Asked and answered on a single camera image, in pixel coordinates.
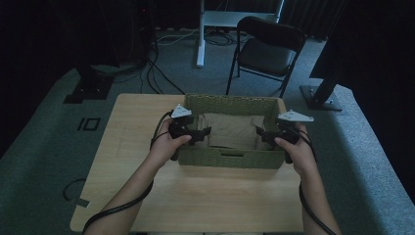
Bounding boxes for person's right hand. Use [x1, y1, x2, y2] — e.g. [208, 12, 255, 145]
[274, 124, 319, 177]

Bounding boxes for white desk frame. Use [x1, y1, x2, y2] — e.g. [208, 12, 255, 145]
[196, 0, 286, 69]

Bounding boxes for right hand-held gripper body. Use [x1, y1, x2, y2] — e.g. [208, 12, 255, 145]
[275, 109, 315, 146]

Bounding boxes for white floor cable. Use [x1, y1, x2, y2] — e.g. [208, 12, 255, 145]
[156, 27, 201, 46]

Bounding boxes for dark equipment cabinet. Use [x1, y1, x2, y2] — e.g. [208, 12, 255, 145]
[97, 0, 155, 68]

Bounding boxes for right hand-held gripper cable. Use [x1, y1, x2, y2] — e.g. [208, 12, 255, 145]
[293, 125, 338, 235]

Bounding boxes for person's left hand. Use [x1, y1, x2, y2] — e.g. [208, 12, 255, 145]
[149, 118, 193, 169]

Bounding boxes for black folding chair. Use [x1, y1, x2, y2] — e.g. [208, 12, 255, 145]
[225, 16, 307, 99]

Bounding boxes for black stand with bolted base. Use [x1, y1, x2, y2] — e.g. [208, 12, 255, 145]
[300, 72, 344, 113]

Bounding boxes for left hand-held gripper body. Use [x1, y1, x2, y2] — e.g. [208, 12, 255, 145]
[167, 103, 197, 141]

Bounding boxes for left hand-held gripper cable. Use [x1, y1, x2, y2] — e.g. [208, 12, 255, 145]
[81, 110, 174, 235]

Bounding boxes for green woven basket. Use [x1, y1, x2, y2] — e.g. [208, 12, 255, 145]
[177, 93, 289, 170]

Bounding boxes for black stand with base plate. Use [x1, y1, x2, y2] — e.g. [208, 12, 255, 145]
[63, 62, 115, 105]

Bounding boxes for black floor cables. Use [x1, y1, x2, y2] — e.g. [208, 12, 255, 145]
[139, 30, 188, 96]

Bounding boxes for khaki pants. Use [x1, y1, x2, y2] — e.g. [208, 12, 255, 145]
[197, 112, 272, 152]

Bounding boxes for hand-held gripper cable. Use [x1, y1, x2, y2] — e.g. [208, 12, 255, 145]
[81, 110, 174, 235]
[293, 125, 338, 235]

